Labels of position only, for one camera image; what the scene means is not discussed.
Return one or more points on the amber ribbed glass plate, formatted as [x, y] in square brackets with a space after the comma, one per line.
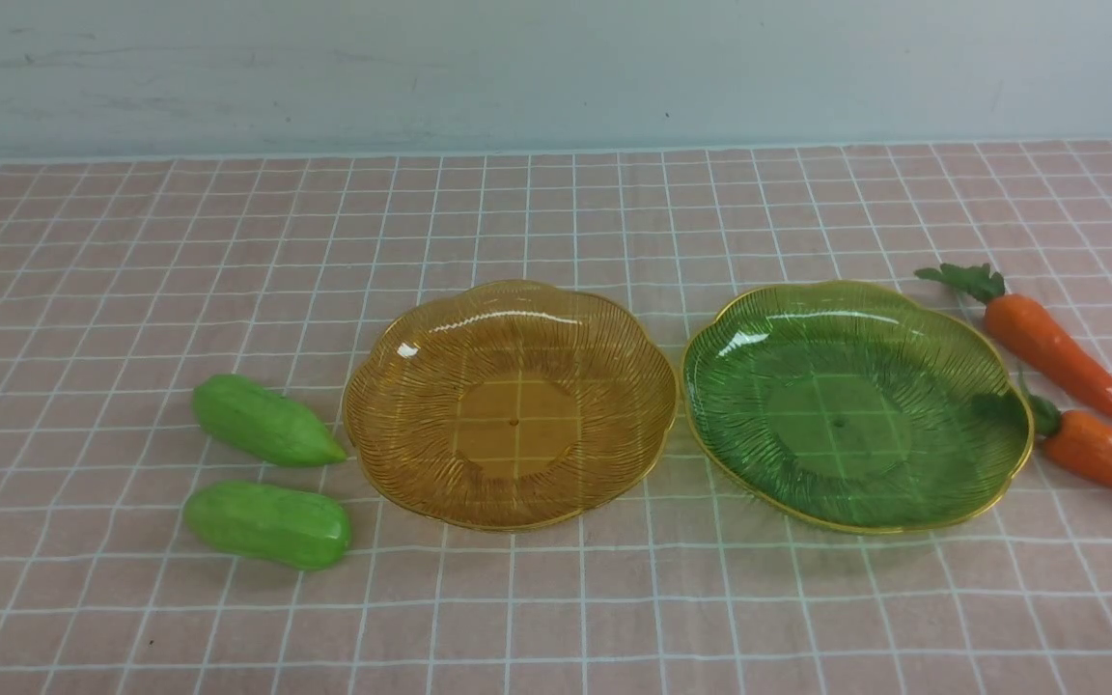
[510, 406]

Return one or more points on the green ribbed glass plate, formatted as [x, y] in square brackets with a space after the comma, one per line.
[854, 408]

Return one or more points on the orange toy carrot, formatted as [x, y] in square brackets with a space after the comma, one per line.
[1025, 328]
[1076, 440]

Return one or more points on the rounded green toy cucumber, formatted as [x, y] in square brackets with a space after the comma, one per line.
[301, 529]

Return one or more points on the pointed green toy cucumber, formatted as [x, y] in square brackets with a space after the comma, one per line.
[245, 415]

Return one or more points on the pink checkered tablecloth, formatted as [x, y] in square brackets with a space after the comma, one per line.
[124, 284]

